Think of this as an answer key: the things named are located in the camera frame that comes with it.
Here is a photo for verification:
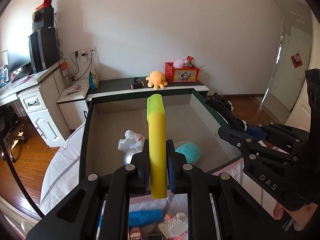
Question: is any blue highlighter marker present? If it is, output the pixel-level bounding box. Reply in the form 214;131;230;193
128;209;164;227

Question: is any yellow highlighter marker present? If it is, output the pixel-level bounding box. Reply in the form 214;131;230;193
147;94;167;199

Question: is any right hand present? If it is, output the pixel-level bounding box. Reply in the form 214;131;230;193
273;203;318;231

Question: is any white striped quilt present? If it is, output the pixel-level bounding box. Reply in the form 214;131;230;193
40;124;85;215

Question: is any pink white block toy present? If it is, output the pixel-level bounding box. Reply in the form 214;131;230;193
158;212;188;239

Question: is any teal round plush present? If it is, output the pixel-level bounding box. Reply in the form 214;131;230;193
174;140;202;164

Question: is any white figurine toy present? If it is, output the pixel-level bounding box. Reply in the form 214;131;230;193
118;129;145;165

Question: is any pink storage tray box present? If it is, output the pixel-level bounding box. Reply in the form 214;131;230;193
79;89;241;180

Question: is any white door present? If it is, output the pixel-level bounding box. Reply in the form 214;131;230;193
261;33;311;124

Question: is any black office chair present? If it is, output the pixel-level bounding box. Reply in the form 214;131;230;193
1;105;26;163

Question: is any white bedside stand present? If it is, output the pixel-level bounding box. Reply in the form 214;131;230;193
57;79;89;130

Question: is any white desk with drawers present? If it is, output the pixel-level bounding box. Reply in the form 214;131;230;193
1;60;71;147

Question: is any red storage crate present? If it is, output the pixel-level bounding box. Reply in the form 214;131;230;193
165;62;200;83

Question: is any blue snack bag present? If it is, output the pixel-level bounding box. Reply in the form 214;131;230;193
89;66;99;89

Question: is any pink plush toy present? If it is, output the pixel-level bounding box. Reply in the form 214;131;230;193
172;58;185;69

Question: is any orange octopus plush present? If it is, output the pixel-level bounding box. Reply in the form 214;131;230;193
146;71;168;90

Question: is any black computer monitor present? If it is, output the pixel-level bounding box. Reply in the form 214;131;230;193
8;47;34;82

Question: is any black computer tower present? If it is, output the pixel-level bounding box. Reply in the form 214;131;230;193
28;28;59;73

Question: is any black box on tower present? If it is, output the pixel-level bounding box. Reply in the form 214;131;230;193
33;7;54;30

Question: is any wall power socket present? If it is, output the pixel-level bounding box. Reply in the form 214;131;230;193
79;46;97;62

